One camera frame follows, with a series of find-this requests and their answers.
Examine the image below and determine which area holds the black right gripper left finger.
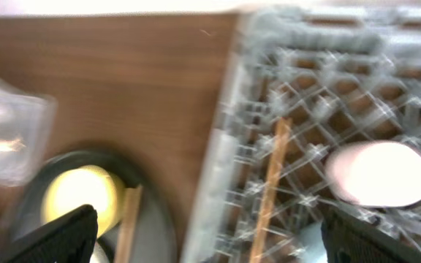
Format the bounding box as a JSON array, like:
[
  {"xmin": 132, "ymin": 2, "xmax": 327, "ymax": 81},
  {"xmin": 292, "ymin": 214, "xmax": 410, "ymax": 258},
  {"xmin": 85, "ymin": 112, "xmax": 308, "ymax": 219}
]
[{"xmin": 0, "ymin": 205, "xmax": 98, "ymax": 263}]

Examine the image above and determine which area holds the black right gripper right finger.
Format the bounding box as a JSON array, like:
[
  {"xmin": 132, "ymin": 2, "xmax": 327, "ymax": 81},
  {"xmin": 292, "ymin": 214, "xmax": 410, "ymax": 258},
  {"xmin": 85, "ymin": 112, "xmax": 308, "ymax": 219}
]
[{"xmin": 321, "ymin": 207, "xmax": 421, "ymax": 263}]

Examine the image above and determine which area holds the light blue cup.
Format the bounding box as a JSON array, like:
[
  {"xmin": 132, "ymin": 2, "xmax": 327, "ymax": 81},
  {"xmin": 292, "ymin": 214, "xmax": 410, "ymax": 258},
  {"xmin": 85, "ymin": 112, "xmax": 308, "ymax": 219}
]
[{"xmin": 298, "ymin": 222, "xmax": 327, "ymax": 263}]

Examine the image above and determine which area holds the wooden chopstick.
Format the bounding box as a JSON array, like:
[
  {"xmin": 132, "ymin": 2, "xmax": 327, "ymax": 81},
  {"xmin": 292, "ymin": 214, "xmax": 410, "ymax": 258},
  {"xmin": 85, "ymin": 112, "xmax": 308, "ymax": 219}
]
[
  {"xmin": 249, "ymin": 118, "xmax": 292, "ymax": 263},
  {"xmin": 114, "ymin": 186, "xmax": 143, "ymax": 263}
]

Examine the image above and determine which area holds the pink cup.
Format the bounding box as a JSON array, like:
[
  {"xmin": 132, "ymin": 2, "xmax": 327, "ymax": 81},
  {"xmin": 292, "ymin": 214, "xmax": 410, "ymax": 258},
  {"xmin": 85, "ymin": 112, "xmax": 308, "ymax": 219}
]
[{"xmin": 325, "ymin": 140, "xmax": 421, "ymax": 207}]

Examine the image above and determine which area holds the clear plastic waste bin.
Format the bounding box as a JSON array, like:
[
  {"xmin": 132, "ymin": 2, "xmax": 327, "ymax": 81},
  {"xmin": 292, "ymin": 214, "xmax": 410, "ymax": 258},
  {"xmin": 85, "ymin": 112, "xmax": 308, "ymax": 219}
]
[{"xmin": 0, "ymin": 79, "xmax": 57, "ymax": 186}]

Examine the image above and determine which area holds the grey plastic dishwasher rack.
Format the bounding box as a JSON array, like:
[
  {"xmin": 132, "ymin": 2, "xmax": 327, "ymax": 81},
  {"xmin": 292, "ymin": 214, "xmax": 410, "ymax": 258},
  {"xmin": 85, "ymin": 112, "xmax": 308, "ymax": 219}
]
[{"xmin": 181, "ymin": 6, "xmax": 421, "ymax": 262}]

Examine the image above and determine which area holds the yellow bowl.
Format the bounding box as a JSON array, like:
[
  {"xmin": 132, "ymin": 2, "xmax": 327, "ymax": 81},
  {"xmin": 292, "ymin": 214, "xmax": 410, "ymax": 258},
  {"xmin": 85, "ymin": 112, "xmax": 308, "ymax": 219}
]
[{"xmin": 41, "ymin": 165, "xmax": 126, "ymax": 237}]

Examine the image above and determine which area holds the round black serving tray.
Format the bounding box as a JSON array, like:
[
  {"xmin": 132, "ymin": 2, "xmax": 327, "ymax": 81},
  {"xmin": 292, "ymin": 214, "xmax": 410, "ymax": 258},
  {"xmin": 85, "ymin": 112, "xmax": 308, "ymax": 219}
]
[{"xmin": 5, "ymin": 149, "xmax": 178, "ymax": 263}]

